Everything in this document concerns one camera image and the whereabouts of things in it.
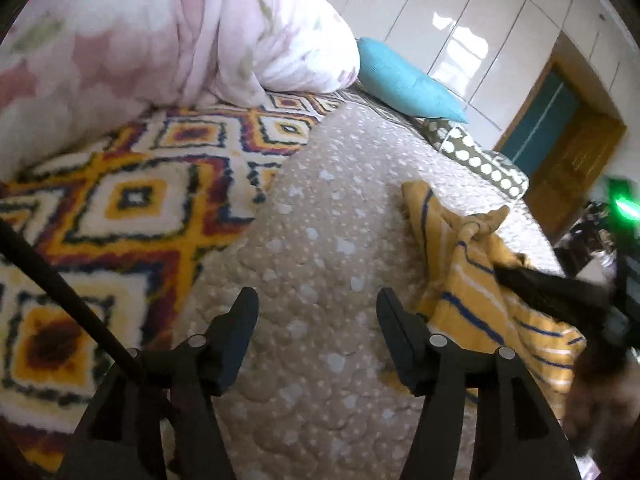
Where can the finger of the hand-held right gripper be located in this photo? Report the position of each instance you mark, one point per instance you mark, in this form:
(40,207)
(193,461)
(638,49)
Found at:
(550,290)

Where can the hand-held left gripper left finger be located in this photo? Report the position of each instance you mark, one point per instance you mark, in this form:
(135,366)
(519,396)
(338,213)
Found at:
(235,345)

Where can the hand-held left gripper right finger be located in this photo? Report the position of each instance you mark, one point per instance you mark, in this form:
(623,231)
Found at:
(400,345)

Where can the yellow striped knit garment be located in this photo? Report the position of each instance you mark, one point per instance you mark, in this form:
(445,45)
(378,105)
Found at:
(470,300)

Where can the brown wooden door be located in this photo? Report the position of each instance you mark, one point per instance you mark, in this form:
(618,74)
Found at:
(575,175)

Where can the beige quilted dotted bedspread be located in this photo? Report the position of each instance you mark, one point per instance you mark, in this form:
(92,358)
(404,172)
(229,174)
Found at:
(320,235)

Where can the green white-dotted bolster pillow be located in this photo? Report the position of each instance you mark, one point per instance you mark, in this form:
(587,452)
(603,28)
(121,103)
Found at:
(480,160)

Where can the teal door panel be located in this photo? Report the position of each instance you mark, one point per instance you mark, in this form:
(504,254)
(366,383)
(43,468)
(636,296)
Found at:
(540,125)

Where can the colourful diamond pattern blanket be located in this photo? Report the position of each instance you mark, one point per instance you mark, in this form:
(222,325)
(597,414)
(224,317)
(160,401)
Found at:
(125,200)

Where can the teal pillow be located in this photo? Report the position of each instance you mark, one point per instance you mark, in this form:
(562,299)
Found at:
(405,80)

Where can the white glossy wardrobe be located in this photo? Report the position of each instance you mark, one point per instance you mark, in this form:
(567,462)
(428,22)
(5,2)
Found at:
(450,5)

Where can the pink floral duvet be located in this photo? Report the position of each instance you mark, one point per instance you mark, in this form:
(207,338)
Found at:
(150,35)

